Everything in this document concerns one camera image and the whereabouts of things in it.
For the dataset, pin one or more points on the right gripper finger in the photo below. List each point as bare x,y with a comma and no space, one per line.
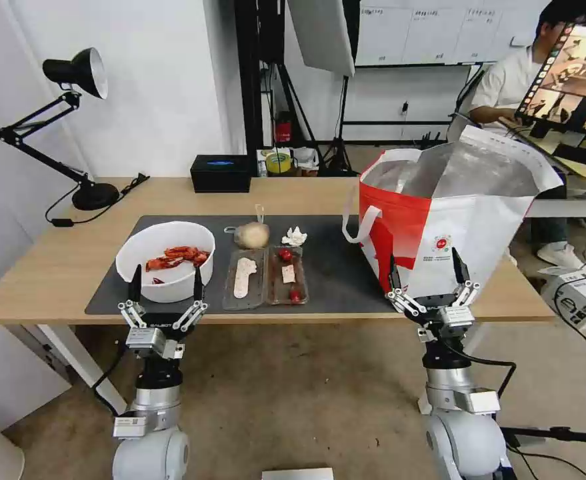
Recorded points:
395,277
460,270

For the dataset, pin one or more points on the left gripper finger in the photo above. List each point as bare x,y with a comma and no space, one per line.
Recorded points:
136,287
198,290

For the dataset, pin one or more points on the red white takeout bag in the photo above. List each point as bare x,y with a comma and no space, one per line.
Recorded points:
472,220

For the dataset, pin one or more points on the small red chili piece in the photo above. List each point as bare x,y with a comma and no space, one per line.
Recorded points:
157,281

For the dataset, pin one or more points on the white round bowl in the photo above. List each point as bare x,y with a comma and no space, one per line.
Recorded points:
172,290

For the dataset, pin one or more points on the red crayfish shells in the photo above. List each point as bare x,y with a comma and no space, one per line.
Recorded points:
177,256

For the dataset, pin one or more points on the clear plastic tray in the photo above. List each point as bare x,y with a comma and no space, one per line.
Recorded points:
277,285
260,285

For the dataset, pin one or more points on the dark grey table mat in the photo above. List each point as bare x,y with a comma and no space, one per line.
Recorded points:
332,270

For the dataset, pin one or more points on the white table leg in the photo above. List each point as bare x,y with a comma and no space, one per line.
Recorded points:
92,367

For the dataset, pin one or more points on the small white paper scrap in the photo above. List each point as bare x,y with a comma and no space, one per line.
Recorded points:
288,274

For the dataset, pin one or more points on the red food scrap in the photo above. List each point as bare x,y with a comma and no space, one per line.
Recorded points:
285,255
296,296

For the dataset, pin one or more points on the crumpled white tissue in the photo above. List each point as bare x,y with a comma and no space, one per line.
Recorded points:
294,237

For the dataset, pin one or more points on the black rectangular box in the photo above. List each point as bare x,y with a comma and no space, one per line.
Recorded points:
220,175

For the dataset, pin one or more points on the white cardboard box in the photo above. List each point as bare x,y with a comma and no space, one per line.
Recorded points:
580,300

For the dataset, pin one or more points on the black floor stand bar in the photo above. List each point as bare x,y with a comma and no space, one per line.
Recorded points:
557,435

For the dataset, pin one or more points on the black light tripod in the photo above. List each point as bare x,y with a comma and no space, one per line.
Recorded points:
341,140

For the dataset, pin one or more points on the yellow tape roll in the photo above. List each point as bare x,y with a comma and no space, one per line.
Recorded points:
279,164

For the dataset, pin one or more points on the white robot front shell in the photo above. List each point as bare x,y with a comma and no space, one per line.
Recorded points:
296,474

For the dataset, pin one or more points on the red small container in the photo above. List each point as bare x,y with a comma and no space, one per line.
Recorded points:
283,132

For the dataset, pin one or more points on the person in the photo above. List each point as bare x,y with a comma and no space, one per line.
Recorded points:
502,85

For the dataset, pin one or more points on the black framed monitor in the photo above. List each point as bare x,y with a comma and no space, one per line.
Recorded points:
572,80

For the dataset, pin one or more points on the black desk lamp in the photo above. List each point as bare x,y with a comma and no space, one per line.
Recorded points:
87,70

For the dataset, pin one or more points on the white board with print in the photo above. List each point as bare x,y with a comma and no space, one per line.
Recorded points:
422,35

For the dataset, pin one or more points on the white photo reflector panel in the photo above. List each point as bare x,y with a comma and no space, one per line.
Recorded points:
322,35

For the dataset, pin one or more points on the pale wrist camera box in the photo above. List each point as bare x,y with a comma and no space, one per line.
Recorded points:
456,319
145,339

